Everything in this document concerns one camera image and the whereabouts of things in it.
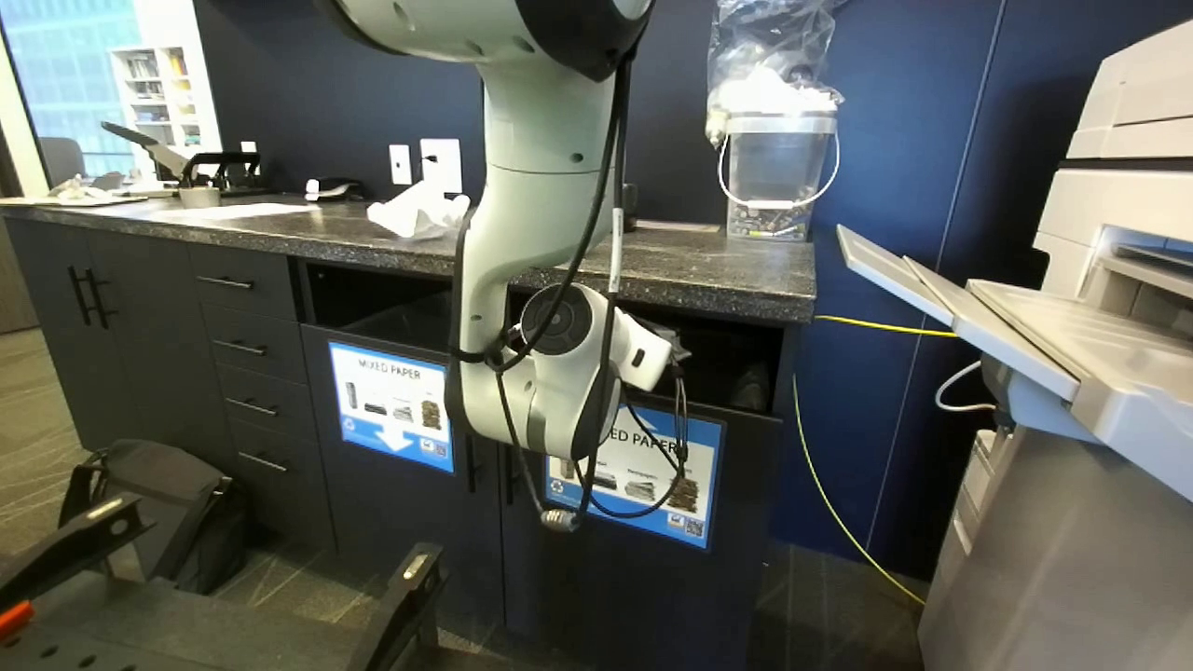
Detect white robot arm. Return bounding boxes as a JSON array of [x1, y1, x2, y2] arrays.
[[322, 0, 671, 461]]

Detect left mixed paper sign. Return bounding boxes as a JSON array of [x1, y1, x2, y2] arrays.
[[329, 343, 456, 475]]

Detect black power cable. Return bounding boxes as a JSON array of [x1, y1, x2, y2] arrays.
[[450, 47, 693, 535]]

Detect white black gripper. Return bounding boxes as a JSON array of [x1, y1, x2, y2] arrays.
[[613, 308, 683, 390]]

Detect flat white paper sheet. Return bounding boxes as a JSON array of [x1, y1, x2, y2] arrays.
[[86, 202, 312, 225]]

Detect mixed paper sign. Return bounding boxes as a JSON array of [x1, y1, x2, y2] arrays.
[[590, 406, 726, 548], [329, 343, 456, 475]]

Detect crumpled white paper left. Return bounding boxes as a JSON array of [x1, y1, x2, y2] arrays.
[[365, 184, 470, 242]]

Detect dark cabinet with drawers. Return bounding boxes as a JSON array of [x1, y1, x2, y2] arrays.
[[2, 207, 808, 671]]

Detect right mixed paper sign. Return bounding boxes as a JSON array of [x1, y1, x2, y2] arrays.
[[590, 406, 726, 548]]

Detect black cart frame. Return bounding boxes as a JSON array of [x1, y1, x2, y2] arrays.
[[0, 445, 445, 671]]

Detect white wall outlet plate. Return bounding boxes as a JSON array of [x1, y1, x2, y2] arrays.
[[416, 138, 461, 194]]

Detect white office printer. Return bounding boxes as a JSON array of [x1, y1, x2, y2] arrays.
[[837, 23, 1193, 671]]

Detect yellow cable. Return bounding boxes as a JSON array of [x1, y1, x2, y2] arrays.
[[785, 308, 967, 612]]

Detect white wall switch plate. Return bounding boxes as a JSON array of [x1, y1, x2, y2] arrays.
[[388, 144, 412, 186]]

